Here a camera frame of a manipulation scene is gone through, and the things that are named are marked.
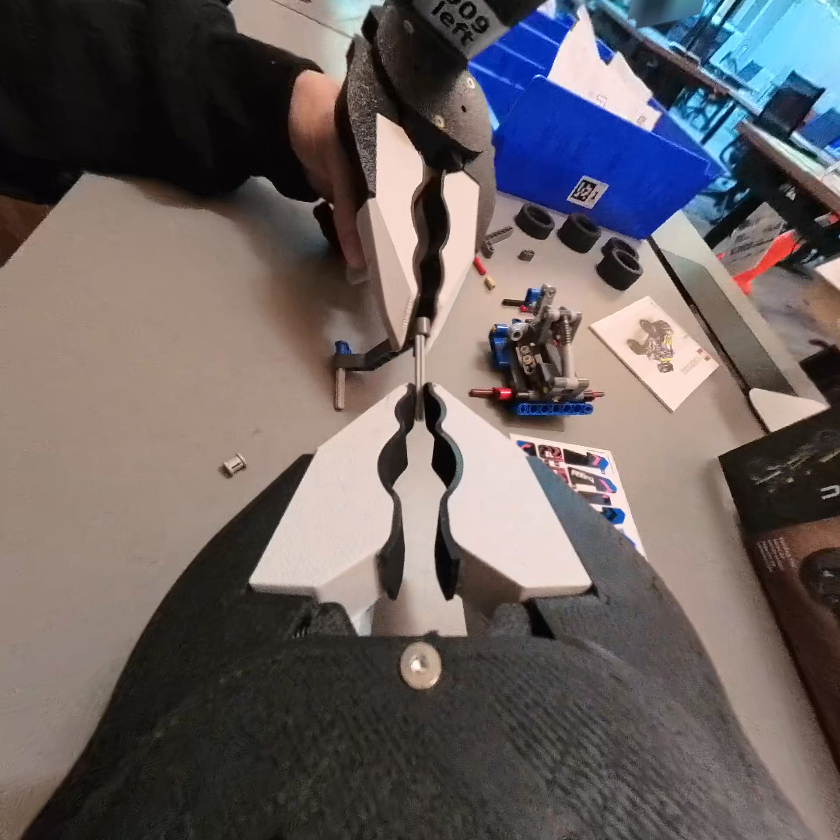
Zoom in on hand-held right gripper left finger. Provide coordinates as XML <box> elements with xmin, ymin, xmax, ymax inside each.
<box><xmin>249</xmin><ymin>384</ymin><xmax>413</xmax><ymax>600</ymax></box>

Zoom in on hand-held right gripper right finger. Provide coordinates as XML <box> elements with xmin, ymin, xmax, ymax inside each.
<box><xmin>425</xmin><ymin>384</ymin><xmax>593</xmax><ymax>600</ymax></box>

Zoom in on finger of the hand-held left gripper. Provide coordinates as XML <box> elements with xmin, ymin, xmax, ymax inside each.
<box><xmin>346</xmin><ymin>116</ymin><xmax>429</xmax><ymax>352</ymax></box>
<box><xmin>419</xmin><ymin>171</ymin><xmax>480</xmax><ymax>340</ymax></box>

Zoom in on light grey plastic axle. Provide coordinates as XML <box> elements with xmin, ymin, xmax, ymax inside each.
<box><xmin>413</xmin><ymin>328</ymin><xmax>429</xmax><ymax>421</ymax></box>

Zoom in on person's left forearm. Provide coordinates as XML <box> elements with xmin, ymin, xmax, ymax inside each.
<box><xmin>0</xmin><ymin>0</ymin><xmax>326</xmax><ymax>206</ymax></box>

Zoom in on black toy set box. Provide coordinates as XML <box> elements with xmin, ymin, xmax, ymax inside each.
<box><xmin>717</xmin><ymin>406</ymin><xmax>840</xmax><ymax>750</ymax></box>

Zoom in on person's left hand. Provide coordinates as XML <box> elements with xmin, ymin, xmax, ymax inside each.
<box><xmin>287</xmin><ymin>68</ymin><xmax>364</xmax><ymax>268</ymax></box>

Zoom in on blue and pink sticker sheet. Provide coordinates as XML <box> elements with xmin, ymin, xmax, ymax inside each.
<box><xmin>508</xmin><ymin>432</ymin><xmax>648</xmax><ymax>559</ymax></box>

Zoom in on blue storage bin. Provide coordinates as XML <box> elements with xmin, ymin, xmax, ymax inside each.
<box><xmin>469</xmin><ymin>26</ymin><xmax>573</xmax><ymax>127</ymax></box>
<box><xmin>492</xmin><ymin>75</ymin><xmax>727</xmax><ymax>241</ymax></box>
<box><xmin>518</xmin><ymin>7</ymin><xmax>580</xmax><ymax>48</ymax></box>

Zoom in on toy buggy chassis assembly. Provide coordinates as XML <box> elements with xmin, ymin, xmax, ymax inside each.
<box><xmin>468</xmin><ymin>283</ymin><xmax>605</xmax><ymax>418</ymax></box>

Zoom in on white paper sheets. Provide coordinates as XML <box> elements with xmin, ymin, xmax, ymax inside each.
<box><xmin>547</xmin><ymin>5</ymin><xmax>664</xmax><ymax>130</ymax></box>

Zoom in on white buggy picture booklet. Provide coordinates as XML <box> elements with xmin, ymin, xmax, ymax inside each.
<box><xmin>588</xmin><ymin>294</ymin><xmax>721</xmax><ymax>413</ymax></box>

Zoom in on dark grey upright panel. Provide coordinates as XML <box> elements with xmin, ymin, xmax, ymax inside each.
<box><xmin>646</xmin><ymin>210</ymin><xmax>830</xmax><ymax>431</ymax></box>

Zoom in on orange plastic object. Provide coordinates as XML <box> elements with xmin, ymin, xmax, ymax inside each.
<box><xmin>731</xmin><ymin>230</ymin><xmax>803</xmax><ymax>295</ymax></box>

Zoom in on brown office desk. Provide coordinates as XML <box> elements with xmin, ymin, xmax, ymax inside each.
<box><xmin>735</xmin><ymin>118</ymin><xmax>840</xmax><ymax>219</ymax></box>

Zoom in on brown wooden cabinet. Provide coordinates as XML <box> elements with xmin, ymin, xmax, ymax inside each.
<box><xmin>0</xmin><ymin>190</ymin><xmax>55</xmax><ymax>267</ymax></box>

